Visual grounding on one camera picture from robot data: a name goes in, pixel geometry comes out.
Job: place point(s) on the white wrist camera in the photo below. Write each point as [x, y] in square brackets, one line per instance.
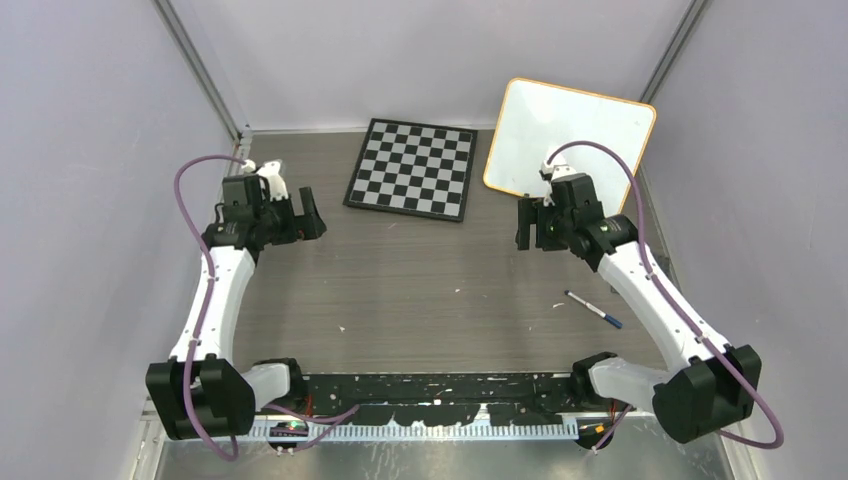
[554, 171]
[272, 171]

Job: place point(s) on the yellow framed whiteboard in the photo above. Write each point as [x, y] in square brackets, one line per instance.
[536, 118]

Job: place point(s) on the white toothed cable rail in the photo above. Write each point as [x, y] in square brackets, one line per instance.
[478, 430]

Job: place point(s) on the black white chessboard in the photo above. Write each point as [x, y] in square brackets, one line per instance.
[413, 169]

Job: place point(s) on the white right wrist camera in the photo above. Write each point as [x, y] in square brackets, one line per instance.
[554, 171]

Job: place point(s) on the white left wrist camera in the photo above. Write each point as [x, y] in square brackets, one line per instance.
[272, 171]

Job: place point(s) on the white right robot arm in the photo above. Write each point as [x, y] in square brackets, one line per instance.
[707, 384]

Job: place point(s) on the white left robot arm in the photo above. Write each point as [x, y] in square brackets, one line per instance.
[197, 391]

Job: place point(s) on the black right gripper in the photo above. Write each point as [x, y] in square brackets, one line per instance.
[531, 212]

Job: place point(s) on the white blue marker pen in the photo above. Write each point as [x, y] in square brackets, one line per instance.
[594, 309]

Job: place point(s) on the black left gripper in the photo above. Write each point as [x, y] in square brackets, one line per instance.
[306, 226]

